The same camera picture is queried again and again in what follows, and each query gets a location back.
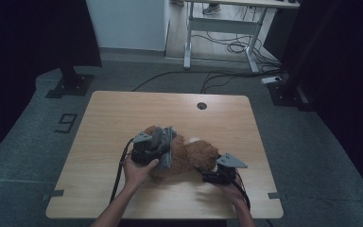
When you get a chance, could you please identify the white metal frame desk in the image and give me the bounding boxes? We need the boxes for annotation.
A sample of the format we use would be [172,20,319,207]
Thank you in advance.
[182,0,301,74]

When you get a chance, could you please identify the white panel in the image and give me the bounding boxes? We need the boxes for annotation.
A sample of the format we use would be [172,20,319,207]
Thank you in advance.
[86,0,168,52]

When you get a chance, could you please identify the dark curtain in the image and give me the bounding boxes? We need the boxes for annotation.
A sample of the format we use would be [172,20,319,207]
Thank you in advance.
[0,0,103,166]
[280,0,363,202]

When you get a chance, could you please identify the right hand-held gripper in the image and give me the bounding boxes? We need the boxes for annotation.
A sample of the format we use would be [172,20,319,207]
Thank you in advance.
[200,152,249,186]

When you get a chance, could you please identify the person's right hand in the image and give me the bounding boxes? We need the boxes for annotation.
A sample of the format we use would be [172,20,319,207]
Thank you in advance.
[215,179,246,207]

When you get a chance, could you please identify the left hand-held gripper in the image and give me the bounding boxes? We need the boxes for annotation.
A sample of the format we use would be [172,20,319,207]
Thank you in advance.
[130,131,165,166]

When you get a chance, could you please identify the grey fluffy cloth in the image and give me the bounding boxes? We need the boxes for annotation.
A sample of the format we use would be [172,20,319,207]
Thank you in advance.
[150,126,178,171]

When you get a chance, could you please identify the black stand with dark base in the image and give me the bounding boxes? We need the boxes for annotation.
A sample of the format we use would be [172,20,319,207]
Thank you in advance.
[267,72,316,112]

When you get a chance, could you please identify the long black floor cable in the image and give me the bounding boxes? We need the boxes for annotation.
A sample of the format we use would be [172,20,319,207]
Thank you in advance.
[131,69,282,95]

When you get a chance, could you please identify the tangled black cables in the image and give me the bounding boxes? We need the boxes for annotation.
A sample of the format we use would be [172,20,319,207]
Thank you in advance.
[191,31,282,69]

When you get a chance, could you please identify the person's left hand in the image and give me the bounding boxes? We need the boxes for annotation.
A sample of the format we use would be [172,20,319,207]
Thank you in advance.
[122,153,161,190]

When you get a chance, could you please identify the white power strip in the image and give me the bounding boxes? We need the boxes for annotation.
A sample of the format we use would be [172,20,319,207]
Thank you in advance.
[260,76,283,85]

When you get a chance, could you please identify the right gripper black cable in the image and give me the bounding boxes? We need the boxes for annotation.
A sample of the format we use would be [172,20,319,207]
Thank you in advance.
[231,175,251,211]

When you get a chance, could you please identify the brown teddy bear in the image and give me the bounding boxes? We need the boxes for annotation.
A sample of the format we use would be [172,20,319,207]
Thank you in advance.
[143,125,220,182]

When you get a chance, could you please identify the black stand with square base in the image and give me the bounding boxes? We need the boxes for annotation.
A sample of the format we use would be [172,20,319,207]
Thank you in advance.
[45,64,95,99]

